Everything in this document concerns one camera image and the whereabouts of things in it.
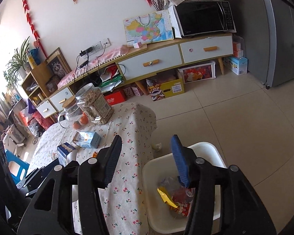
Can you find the red snack bag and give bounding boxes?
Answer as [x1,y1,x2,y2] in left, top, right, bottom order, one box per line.
[169,188,195,218]

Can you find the clear plastic water bottle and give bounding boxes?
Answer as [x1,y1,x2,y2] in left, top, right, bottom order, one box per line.
[158,176,185,196]

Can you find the yellow snack wrapper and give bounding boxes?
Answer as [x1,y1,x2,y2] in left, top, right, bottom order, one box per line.
[157,186,178,209]

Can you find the small tissue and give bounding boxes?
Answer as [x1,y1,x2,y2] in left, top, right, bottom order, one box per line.
[151,143,162,152]

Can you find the white trash bin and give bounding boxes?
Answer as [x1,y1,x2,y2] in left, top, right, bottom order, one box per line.
[142,142,226,234]

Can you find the blue plastic stool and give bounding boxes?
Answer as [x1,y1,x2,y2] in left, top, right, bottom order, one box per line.
[5,149,30,184]

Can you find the blue cardboard box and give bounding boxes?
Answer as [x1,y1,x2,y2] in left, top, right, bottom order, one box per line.
[57,142,77,167]

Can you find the floral cherry tablecloth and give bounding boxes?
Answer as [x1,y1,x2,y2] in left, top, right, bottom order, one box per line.
[26,102,158,235]

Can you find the light blue milk carton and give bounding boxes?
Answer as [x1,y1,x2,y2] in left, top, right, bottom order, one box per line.
[73,132,101,149]

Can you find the orange tangerine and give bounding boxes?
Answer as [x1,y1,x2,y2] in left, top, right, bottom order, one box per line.
[80,115,89,125]
[73,121,82,130]

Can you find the glass teapot bamboo lid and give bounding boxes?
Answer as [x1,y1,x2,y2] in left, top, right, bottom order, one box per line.
[58,96,83,129]

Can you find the wooden shelf unit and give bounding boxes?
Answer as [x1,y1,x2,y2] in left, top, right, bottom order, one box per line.
[21,61,53,107]

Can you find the glass jar of seeds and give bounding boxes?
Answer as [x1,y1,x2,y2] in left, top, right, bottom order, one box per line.
[75,83,114,125]

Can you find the potted green plant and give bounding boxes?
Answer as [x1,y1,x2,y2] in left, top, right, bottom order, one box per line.
[4,37,30,90]

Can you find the pink cloth runner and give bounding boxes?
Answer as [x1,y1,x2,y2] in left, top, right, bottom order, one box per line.
[57,45,130,89]

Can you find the framed cat picture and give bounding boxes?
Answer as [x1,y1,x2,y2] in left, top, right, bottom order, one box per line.
[46,47,72,79]

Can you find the red picture gift box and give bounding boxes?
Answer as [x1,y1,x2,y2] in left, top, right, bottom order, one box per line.
[178,61,216,84]

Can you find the blue white carton box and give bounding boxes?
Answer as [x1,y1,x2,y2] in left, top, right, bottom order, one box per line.
[224,56,248,75]

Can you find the yellow cardboard box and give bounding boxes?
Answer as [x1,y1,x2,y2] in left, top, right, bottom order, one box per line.
[146,74,185,101]

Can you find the white wooden tv cabinet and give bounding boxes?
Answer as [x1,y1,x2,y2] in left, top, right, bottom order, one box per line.
[35,33,234,119]

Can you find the grey refrigerator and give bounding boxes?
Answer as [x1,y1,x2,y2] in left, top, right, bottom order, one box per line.
[218,0,294,90]

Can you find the black microwave oven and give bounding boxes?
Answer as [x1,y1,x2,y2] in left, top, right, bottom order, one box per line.
[173,0,236,37]

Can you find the red hanging decoration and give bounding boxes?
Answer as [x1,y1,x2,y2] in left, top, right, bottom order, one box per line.
[22,0,48,58]

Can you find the white folder papers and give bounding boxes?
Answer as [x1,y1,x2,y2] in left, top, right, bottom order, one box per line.
[167,5,182,38]

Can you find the colourful map board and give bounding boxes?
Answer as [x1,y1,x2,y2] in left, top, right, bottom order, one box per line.
[123,10,174,47]

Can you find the wall power socket strip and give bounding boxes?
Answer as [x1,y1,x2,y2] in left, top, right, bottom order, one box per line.
[80,38,111,57]

